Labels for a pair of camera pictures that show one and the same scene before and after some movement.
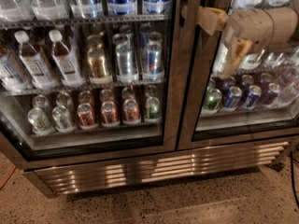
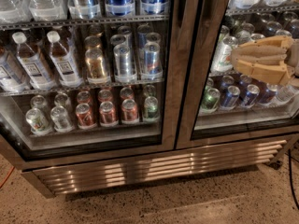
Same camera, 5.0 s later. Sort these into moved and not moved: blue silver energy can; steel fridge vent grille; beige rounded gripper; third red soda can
Moved: beige rounded gripper
Not moved: blue silver energy can; third red soda can; steel fridge vent grille
